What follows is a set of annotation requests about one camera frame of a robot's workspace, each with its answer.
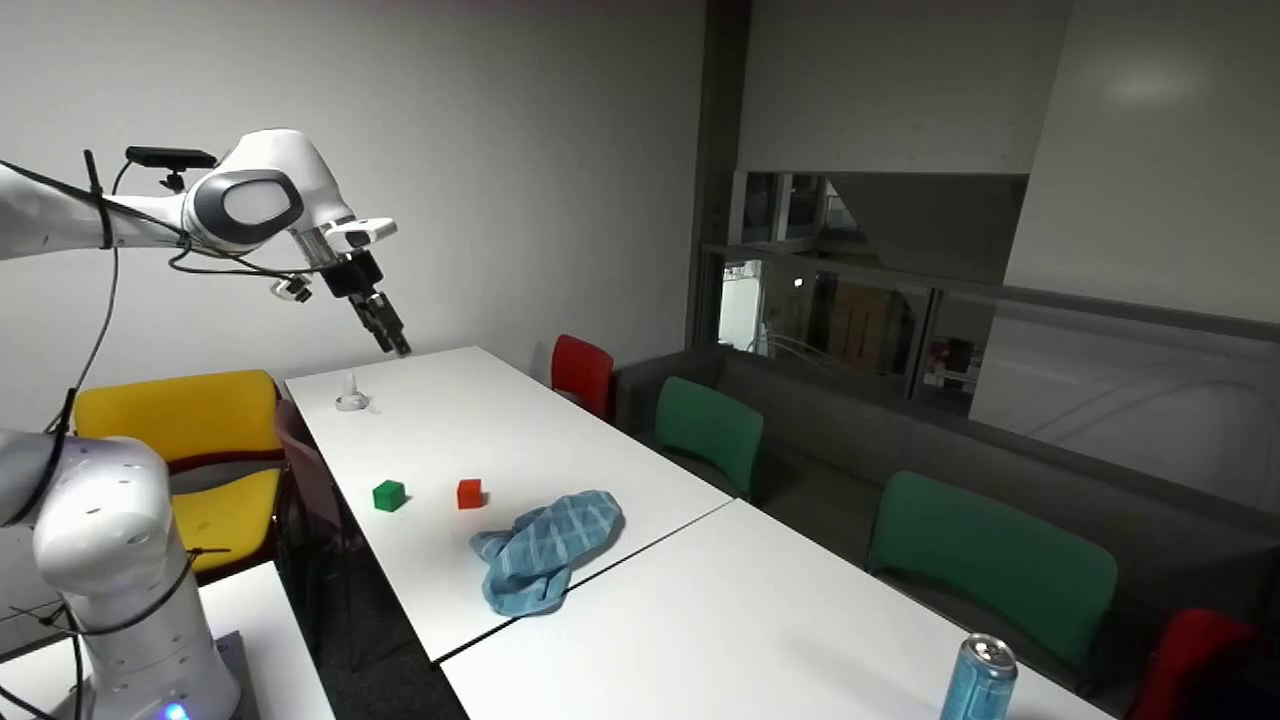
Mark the blue checked cloth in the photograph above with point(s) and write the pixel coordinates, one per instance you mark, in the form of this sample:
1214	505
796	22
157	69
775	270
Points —
544	553

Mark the black camera on boom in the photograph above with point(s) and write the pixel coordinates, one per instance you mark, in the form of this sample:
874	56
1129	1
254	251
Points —
170	157

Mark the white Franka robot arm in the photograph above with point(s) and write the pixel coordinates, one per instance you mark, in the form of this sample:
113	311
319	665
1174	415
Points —
127	563

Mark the green chair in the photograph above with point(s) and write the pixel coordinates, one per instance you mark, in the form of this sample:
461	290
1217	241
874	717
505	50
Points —
706	429
994	563

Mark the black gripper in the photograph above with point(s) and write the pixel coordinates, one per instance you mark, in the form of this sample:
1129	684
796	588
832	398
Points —
355	275

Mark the yellow chair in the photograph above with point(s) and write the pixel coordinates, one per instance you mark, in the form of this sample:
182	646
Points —
182	418

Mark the small clear table object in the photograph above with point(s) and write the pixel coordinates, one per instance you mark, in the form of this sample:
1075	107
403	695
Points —
355	398

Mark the green cube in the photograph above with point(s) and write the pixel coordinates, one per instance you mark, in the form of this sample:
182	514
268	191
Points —
390	498

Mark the orange cube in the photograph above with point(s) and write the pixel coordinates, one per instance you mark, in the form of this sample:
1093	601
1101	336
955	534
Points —
469	494

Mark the red chair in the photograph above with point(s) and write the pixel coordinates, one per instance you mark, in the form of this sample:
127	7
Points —
1187	660
580	373

